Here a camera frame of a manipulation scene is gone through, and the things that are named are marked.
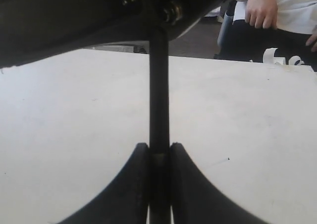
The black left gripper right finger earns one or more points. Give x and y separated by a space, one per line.
195 200

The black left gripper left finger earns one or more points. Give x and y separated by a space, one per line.
125 200

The black paintbrush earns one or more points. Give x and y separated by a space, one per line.
159 129

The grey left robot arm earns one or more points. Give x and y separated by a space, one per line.
31 30

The person's second hand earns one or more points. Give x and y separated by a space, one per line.
312 40

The person's bare hand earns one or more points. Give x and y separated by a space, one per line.
261 13

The white paper scraps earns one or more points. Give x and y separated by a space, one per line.
270 58

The person in white shirt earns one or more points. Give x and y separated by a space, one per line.
290 26

